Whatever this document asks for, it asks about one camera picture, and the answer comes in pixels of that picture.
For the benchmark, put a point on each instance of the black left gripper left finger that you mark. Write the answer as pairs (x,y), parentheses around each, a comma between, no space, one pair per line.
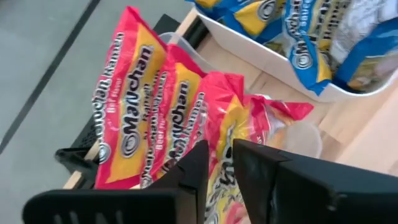
(124,207)

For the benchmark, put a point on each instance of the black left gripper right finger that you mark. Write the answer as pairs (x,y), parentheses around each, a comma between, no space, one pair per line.
(311,196)

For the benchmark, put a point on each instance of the red Maruchan ramen pack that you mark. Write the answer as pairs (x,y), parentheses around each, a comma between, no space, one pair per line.
(177,102)
(224,124)
(124,102)

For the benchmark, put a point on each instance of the white plastic bin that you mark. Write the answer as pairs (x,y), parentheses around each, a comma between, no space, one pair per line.
(248,53)

